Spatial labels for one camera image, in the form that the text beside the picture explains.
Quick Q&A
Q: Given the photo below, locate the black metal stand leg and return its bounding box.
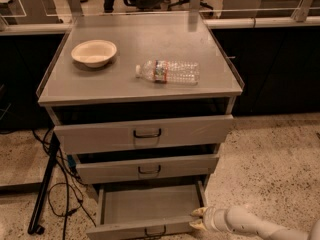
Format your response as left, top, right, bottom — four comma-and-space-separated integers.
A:
27, 134, 59, 235

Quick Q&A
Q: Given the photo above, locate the grey bottom drawer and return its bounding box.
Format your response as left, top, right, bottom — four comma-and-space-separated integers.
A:
87, 178, 206, 240

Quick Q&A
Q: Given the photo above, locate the grey drawer cabinet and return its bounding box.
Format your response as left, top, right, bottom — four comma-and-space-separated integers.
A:
39, 13, 243, 187

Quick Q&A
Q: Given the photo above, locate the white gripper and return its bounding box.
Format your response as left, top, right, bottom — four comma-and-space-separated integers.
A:
189, 207, 217, 232

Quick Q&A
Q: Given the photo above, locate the grey middle drawer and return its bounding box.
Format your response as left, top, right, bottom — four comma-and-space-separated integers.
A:
76, 155, 218, 184

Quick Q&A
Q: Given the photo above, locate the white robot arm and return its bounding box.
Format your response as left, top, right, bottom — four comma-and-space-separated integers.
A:
189, 206, 320, 240

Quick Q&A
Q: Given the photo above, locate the white counter ledge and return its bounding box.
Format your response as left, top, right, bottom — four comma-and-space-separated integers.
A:
0, 16, 320, 36

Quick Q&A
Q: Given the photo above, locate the black floor cable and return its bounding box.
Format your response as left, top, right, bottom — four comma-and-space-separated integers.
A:
31, 128, 101, 240

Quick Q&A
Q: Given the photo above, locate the clear plastic water bottle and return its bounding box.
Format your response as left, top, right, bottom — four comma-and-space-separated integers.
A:
135, 60, 200, 85

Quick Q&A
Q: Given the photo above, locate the grey drawer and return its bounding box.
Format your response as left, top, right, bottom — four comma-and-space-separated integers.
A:
54, 115, 233, 154
87, 178, 206, 240
76, 155, 218, 184

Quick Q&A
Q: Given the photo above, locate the grey top drawer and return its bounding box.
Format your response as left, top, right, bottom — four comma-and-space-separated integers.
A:
54, 115, 233, 154

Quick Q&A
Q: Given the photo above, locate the white paper bowl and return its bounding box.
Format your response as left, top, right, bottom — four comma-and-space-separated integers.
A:
71, 40, 117, 68

